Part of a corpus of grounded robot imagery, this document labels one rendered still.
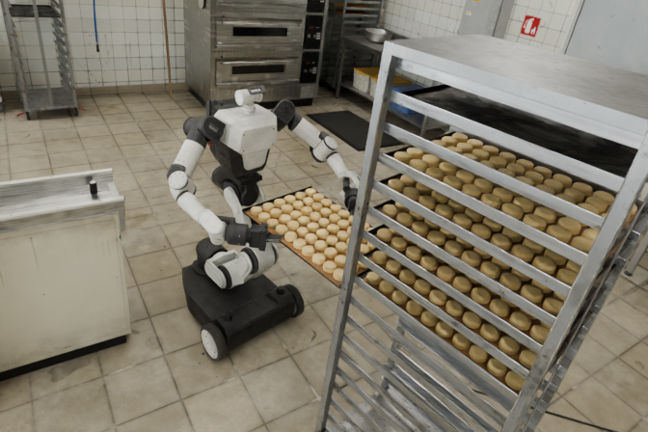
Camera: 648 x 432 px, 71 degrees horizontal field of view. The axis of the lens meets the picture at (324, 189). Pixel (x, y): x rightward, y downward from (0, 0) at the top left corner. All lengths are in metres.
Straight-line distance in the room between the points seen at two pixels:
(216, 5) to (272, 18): 0.71
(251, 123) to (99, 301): 1.15
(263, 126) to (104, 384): 1.48
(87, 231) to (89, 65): 4.22
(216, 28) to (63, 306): 3.72
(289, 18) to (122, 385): 4.45
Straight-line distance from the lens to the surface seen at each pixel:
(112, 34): 6.29
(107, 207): 2.25
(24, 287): 2.43
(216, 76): 5.60
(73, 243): 2.31
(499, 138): 1.11
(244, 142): 2.09
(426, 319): 1.47
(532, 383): 1.29
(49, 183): 2.49
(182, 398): 2.54
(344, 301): 1.59
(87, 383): 2.68
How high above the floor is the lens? 2.03
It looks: 28 degrees down
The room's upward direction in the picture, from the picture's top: 8 degrees clockwise
